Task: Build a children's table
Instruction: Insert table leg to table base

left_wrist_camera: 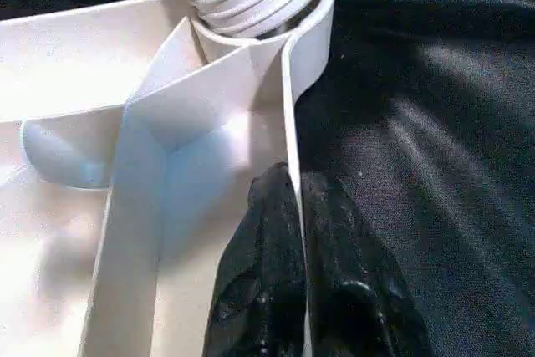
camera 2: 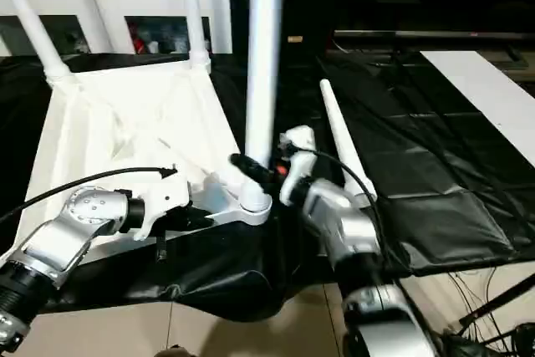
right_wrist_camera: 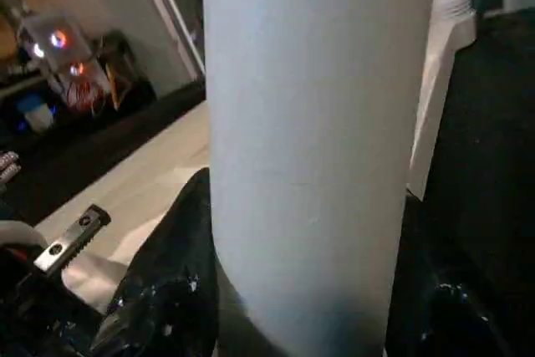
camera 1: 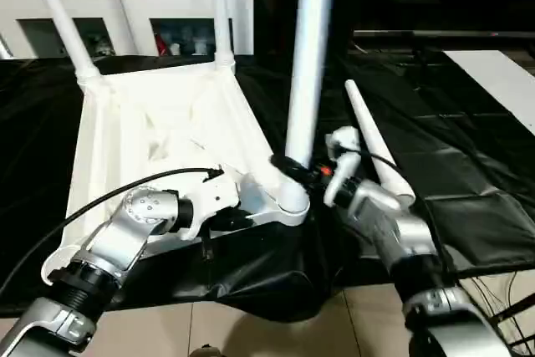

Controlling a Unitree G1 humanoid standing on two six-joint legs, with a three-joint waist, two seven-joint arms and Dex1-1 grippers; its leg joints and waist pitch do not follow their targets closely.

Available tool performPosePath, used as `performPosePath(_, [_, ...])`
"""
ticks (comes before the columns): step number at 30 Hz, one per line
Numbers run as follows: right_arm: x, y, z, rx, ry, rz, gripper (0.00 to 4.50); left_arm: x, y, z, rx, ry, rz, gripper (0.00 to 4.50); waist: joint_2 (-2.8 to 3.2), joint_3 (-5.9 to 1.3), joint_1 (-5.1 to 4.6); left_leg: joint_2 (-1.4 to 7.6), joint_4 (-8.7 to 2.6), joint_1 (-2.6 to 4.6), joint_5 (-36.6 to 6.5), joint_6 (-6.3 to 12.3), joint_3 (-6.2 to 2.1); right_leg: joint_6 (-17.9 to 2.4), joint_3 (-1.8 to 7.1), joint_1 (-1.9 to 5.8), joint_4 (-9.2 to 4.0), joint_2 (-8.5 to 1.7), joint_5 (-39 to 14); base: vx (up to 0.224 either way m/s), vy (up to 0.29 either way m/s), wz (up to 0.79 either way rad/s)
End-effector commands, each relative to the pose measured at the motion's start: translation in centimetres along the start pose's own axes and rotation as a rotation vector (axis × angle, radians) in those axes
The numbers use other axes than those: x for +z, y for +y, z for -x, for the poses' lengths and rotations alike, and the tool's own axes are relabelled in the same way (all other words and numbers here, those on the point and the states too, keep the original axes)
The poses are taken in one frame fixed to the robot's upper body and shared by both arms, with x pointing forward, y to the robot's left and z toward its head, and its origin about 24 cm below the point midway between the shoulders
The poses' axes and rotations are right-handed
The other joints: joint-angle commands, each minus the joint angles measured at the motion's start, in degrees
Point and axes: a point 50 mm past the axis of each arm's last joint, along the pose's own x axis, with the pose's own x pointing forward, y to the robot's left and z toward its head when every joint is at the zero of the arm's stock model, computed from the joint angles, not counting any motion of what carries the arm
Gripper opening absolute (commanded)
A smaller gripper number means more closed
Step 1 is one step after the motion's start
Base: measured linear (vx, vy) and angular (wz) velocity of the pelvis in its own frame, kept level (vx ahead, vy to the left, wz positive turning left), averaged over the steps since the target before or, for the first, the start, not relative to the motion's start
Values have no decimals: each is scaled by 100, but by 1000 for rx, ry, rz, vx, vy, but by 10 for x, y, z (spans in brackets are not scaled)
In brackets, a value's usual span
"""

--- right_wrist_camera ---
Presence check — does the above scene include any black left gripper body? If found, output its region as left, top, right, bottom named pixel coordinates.
left=0, top=205, right=111, bottom=357

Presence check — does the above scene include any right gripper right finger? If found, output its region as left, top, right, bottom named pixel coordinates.
left=383, top=190, right=512, bottom=357

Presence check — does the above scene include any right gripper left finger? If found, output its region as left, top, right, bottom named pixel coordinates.
left=88, top=166, right=225, bottom=357

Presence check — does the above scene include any white plastic table top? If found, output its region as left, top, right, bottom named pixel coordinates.
left=33, top=6, right=477, bottom=312

